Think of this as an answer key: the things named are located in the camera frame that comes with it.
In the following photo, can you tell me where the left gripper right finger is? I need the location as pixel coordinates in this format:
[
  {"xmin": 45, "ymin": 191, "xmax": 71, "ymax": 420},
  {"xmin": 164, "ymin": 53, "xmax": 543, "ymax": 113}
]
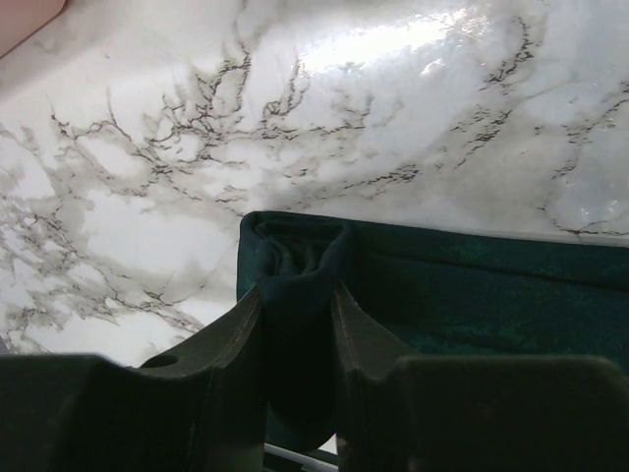
[{"xmin": 331, "ymin": 284, "xmax": 628, "ymax": 471}]

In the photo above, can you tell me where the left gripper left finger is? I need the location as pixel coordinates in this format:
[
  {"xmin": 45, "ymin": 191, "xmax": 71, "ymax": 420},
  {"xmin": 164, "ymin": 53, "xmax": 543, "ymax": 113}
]
[{"xmin": 1, "ymin": 290, "xmax": 266, "ymax": 471}]

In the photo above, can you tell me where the pink compartment organizer box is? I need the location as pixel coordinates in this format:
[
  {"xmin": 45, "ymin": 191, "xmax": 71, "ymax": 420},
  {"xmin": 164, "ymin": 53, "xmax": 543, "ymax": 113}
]
[{"xmin": 0, "ymin": 0, "xmax": 67, "ymax": 56}]

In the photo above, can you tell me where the dark green tie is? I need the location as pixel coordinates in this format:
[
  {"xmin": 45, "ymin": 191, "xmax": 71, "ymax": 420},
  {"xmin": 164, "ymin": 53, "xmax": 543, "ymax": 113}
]
[{"xmin": 237, "ymin": 211, "xmax": 628, "ymax": 450}]

